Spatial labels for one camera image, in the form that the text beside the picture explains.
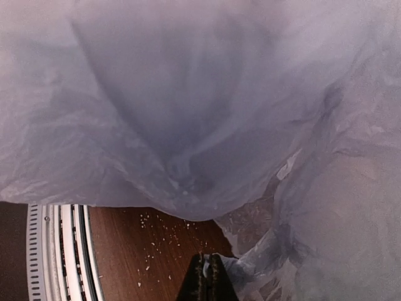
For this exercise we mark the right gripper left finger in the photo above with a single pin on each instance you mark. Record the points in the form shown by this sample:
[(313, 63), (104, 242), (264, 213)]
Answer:
[(194, 284)]

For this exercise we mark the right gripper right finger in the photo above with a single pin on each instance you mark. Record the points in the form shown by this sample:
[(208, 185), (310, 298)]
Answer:
[(219, 286)]

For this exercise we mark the translucent blue plastic trash bag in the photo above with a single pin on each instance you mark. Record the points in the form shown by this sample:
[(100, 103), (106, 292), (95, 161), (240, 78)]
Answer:
[(192, 107)]

